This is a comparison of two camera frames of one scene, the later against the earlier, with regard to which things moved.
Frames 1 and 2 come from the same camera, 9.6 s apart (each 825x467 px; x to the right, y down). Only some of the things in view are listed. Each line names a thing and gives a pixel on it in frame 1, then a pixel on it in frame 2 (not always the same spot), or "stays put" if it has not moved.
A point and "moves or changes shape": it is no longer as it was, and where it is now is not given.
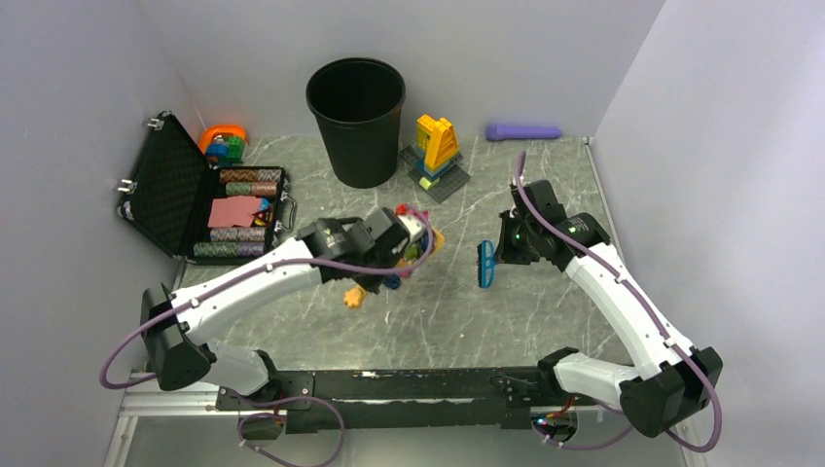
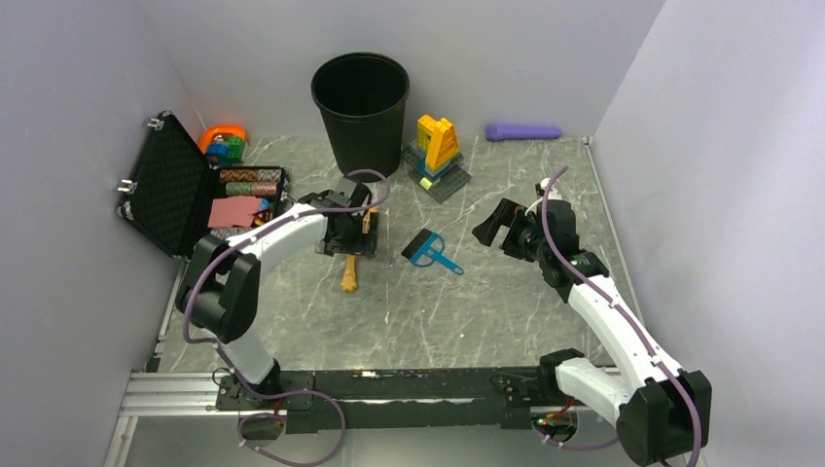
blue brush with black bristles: (486, 260) → (426, 248)
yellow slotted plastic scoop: (357, 295) moves or changes shape
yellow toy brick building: (435, 161) stays put
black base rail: (404, 399) stays put
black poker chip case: (201, 213) stays put
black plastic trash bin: (358, 102) stays put
